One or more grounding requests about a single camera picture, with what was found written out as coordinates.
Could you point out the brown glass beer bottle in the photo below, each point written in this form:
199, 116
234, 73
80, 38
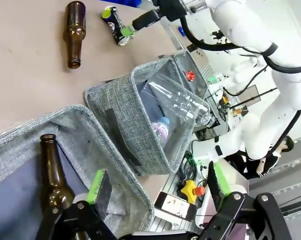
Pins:
53, 175
74, 32

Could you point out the large clear plastic bottle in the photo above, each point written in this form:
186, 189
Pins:
185, 105

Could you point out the crushed black Pepsi can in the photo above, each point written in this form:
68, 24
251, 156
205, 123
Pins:
115, 22

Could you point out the smartphone with white screen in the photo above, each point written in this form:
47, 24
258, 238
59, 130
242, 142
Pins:
173, 202

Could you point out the small pink-label water bottle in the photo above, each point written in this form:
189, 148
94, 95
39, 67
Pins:
160, 130

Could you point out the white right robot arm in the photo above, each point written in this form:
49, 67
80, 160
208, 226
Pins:
240, 22

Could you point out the yellow emergency stop button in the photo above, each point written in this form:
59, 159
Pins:
188, 188

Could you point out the black metal rod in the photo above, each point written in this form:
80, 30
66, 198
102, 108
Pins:
253, 98

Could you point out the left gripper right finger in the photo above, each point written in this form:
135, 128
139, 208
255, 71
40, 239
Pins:
219, 185

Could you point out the background person black clothes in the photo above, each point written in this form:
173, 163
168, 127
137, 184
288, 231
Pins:
288, 143

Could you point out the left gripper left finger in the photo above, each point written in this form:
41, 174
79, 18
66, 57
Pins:
100, 192

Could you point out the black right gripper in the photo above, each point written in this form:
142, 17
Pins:
171, 8

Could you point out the grey fabric basket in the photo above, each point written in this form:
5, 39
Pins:
120, 105
130, 180

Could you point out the small blue object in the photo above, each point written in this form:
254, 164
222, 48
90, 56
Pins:
181, 31

